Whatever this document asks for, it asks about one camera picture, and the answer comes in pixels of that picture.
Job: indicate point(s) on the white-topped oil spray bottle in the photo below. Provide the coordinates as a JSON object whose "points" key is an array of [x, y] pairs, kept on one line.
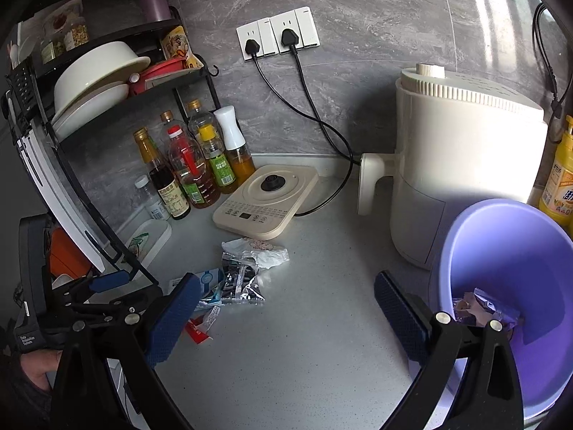
{"points": [[235, 148]]}

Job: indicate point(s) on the green packet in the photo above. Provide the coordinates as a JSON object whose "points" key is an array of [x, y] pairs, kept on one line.
{"points": [[138, 244]]}

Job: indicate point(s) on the large white bowl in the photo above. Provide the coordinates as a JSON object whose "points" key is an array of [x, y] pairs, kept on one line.
{"points": [[94, 71]]}

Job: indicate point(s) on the clear container with red label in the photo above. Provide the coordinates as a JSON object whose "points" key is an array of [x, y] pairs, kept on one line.
{"points": [[62, 15]]}

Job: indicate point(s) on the white plastic tray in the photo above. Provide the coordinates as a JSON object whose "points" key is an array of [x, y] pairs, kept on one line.
{"points": [[156, 232]]}

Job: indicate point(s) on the small yellow packet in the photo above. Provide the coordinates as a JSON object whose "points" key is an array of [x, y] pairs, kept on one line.
{"points": [[193, 60]]}

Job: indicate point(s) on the person's left hand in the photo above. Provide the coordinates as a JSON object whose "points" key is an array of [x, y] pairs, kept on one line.
{"points": [[40, 362]]}

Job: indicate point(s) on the blue and white carton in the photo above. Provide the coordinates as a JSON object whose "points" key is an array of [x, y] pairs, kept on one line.
{"points": [[210, 283]]}

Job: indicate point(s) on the gold-capped clear bottle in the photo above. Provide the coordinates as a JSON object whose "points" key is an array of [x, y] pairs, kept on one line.
{"points": [[168, 118], [198, 115]]}

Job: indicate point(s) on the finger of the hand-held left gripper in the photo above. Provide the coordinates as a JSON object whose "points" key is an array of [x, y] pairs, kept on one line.
{"points": [[134, 302], [109, 280]]}

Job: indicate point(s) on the red and white wrapper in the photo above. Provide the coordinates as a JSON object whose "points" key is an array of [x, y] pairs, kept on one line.
{"points": [[199, 330]]}

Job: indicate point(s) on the dark soy sauce bottle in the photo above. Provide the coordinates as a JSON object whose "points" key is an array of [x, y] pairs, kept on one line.
{"points": [[166, 186]]}

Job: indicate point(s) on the black kitchen rack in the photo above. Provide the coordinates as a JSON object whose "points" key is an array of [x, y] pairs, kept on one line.
{"points": [[134, 31]]}

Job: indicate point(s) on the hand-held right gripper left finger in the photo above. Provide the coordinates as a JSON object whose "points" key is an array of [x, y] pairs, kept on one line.
{"points": [[172, 318]]}

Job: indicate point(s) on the white plate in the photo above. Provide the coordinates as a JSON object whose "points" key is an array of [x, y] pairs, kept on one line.
{"points": [[85, 117], [105, 92]]}

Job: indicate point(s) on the yellow snack packet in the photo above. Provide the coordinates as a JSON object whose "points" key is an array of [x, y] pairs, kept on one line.
{"points": [[174, 42]]}

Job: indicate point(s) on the glass jar of grains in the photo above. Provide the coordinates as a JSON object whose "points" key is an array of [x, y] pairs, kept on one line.
{"points": [[52, 48], [76, 36]]}

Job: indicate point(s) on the orange plastic object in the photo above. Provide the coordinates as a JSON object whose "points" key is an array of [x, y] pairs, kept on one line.
{"points": [[67, 253]]}

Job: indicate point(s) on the small clear white-capped bottle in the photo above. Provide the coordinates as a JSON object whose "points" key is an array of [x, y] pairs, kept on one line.
{"points": [[151, 202]]}

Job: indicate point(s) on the purple plastic bucket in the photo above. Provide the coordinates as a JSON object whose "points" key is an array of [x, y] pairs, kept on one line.
{"points": [[515, 251]]}

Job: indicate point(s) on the black slotted holder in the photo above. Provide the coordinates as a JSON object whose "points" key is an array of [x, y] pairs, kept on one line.
{"points": [[22, 84]]}

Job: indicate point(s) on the red-capped oil bottle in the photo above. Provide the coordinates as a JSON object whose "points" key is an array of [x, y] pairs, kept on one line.
{"points": [[193, 177]]}

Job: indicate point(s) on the cream air fryer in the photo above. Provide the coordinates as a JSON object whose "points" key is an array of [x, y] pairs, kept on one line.
{"points": [[447, 143]]}

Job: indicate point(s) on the white wall socket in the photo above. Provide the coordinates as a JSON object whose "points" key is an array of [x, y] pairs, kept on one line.
{"points": [[264, 36], [306, 22]]}

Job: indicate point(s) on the white ribbed board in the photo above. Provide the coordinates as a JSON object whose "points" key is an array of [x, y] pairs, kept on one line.
{"points": [[44, 174]]}

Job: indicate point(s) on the yellow-capped green label bottle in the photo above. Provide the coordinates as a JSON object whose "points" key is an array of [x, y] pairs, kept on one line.
{"points": [[218, 163]]}

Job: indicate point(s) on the white wrapper with red print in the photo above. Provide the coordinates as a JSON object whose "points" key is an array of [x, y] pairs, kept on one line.
{"points": [[255, 251]]}

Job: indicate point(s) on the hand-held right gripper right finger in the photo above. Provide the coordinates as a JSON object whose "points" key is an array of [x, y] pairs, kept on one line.
{"points": [[398, 318]]}

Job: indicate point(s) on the yellow dish soap bottle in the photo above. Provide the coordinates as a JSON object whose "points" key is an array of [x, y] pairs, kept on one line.
{"points": [[557, 186]]}

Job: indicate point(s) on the pink plastic bottle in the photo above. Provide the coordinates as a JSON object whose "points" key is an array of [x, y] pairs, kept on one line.
{"points": [[155, 3]]}

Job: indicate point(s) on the cream induction cooker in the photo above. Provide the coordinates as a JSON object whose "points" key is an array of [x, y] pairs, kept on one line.
{"points": [[264, 201]]}

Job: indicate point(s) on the white spoons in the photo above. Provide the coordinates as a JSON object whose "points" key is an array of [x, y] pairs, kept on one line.
{"points": [[15, 53]]}

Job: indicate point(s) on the red plastic container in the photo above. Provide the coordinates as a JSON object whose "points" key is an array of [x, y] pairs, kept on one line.
{"points": [[156, 74]]}

